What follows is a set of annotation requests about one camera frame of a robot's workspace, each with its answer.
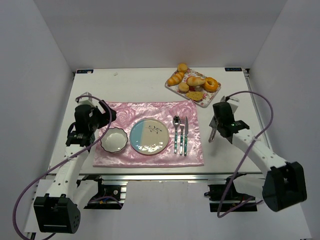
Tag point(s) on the floral serving tray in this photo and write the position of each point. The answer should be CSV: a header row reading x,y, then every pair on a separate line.
x,y
208,96

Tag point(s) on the knife with teal handle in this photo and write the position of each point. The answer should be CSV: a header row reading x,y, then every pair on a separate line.
x,y
186,137

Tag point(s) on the blue label left corner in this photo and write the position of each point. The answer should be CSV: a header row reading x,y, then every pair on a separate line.
x,y
84,71

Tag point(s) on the blue label corner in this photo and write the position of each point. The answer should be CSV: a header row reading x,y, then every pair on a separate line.
x,y
84,71
233,69

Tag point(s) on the striped long bread roll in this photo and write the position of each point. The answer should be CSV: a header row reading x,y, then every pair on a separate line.
x,y
175,79

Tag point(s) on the flat seeded bread slice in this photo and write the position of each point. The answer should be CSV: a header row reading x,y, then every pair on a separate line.
x,y
195,95

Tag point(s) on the fork with teal handle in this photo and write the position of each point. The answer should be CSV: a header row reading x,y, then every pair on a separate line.
x,y
182,127

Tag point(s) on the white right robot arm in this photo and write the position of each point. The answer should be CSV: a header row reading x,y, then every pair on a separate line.
x,y
283,184

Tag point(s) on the aluminium table frame rail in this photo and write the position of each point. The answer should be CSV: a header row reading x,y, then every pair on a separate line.
x,y
162,177

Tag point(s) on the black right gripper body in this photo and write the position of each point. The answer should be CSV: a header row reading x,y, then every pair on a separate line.
x,y
216,124

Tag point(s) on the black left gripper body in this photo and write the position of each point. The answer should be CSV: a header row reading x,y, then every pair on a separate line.
x,y
104,115

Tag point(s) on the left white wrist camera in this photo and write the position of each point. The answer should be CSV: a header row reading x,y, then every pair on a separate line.
x,y
86,99

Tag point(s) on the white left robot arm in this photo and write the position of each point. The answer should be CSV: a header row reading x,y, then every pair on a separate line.
x,y
59,210

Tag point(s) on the blue label right corner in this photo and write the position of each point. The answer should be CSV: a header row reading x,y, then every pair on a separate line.
x,y
233,69

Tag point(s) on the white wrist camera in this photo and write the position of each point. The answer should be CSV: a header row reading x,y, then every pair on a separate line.
x,y
233,102
86,99

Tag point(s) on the round bun at tray top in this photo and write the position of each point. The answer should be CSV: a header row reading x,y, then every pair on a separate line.
x,y
182,68

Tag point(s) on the golden bagel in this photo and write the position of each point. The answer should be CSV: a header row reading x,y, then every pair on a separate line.
x,y
211,84

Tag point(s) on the white scalloped bowl black rim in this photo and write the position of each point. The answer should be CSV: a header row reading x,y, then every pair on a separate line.
x,y
114,141

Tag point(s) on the blue and cream plate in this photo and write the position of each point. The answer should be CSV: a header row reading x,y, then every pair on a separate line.
x,y
149,136

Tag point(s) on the spoon with teal handle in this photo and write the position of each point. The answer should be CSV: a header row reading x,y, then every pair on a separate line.
x,y
176,124

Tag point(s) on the pink rose satin placemat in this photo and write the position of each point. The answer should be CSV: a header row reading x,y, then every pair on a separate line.
x,y
130,113

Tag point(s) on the small round muffin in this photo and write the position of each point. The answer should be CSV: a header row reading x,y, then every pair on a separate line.
x,y
183,87

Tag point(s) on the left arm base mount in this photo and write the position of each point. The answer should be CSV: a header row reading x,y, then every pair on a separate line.
x,y
110,196

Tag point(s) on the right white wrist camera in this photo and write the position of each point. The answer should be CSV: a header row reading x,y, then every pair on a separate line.
x,y
233,102

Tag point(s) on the orange striped ring bread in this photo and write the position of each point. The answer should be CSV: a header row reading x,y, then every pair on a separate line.
x,y
194,81

